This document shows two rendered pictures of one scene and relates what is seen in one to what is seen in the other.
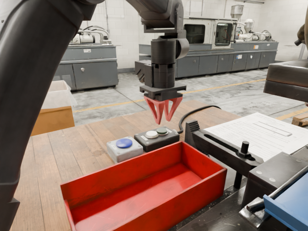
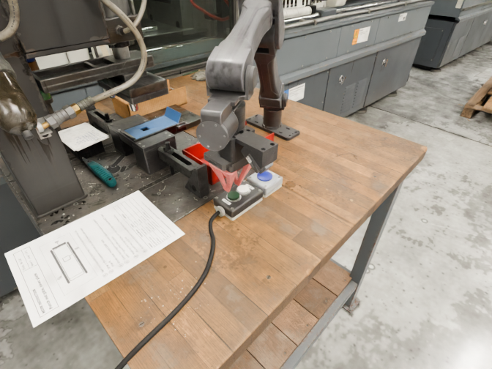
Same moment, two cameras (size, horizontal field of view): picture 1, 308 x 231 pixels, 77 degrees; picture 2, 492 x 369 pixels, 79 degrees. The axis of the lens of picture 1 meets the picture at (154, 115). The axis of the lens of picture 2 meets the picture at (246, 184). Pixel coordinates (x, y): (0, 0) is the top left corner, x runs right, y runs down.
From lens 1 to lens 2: 1.03 m
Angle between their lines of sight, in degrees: 119
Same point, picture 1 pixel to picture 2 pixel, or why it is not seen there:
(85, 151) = (302, 184)
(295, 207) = (166, 123)
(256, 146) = (126, 216)
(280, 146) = (97, 219)
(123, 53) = not seen: outside the picture
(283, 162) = (151, 141)
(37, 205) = (291, 150)
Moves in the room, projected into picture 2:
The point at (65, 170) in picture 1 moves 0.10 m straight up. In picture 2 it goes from (299, 167) to (303, 136)
